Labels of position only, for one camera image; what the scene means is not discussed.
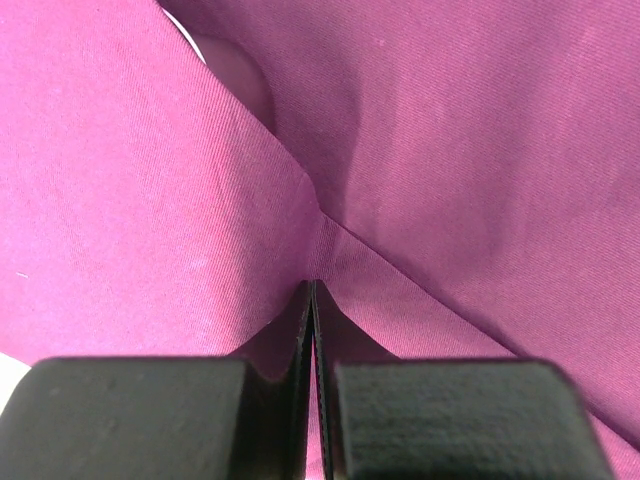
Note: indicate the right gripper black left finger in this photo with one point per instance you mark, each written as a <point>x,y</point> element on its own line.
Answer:
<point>239,416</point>

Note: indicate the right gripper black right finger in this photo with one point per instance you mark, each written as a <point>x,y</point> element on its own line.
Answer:
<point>384,417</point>

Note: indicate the purple cloth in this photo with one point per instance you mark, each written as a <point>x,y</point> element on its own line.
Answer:
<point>463,175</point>

